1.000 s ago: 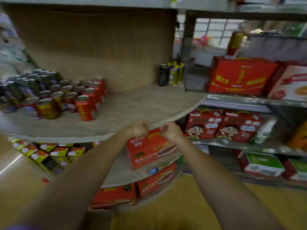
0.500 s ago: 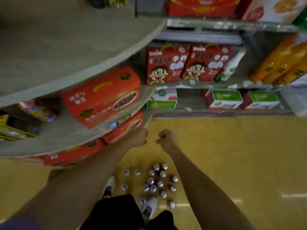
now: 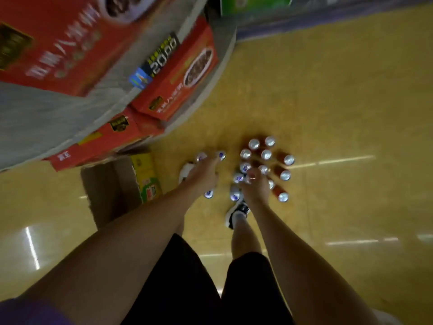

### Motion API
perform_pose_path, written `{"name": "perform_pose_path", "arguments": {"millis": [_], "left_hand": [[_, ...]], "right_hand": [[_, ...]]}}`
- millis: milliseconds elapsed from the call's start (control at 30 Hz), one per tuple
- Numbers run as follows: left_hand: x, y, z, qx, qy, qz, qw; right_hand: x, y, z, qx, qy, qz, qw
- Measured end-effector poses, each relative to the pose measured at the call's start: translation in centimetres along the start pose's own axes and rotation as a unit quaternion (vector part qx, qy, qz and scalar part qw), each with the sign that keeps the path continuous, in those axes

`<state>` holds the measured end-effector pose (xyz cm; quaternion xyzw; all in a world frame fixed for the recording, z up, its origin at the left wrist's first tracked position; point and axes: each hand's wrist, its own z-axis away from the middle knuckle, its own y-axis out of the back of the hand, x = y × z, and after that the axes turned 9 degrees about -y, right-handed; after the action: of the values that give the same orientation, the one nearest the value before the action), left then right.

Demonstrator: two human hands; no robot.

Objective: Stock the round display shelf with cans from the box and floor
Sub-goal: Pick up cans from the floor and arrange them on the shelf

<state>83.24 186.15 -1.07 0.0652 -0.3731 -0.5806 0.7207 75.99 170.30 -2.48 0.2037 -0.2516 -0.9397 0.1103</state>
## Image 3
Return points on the person's right hand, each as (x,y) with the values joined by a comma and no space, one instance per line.
(258,191)

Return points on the person's left hand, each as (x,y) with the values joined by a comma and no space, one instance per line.
(203,177)

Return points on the cluster of cans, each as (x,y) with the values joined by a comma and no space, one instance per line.
(253,144)

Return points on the brown cardboard box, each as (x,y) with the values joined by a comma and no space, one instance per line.
(101,192)

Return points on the round wooden shelf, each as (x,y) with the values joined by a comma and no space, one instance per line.
(40,121)

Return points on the person's right forearm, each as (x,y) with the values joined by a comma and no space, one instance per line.
(304,277)

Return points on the person's left forearm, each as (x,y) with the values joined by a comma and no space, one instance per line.
(108,260)

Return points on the person's left white shoe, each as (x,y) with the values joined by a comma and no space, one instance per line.
(184,172)

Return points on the person's white shoe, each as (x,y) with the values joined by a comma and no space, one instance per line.
(184,172)
(238,208)

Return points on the person's right white shoe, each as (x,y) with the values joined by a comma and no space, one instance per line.
(238,208)

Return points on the person's right white sock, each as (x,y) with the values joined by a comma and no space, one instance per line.
(238,218)

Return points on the person's right leg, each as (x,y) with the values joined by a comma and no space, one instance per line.
(243,240)

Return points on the person's leg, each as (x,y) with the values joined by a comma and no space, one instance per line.
(243,240)
(180,229)

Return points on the person's left leg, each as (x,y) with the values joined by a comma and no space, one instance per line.
(180,229)

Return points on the red porridge print carton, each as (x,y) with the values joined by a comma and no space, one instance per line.
(169,87)
(101,142)

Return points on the dark price tag strip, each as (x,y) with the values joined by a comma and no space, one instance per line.
(159,60)

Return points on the small green-top box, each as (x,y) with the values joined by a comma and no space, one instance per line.
(253,3)

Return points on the small red carton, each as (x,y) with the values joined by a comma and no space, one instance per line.
(50,40)

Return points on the purple shirt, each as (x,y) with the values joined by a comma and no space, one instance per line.
(27,313)

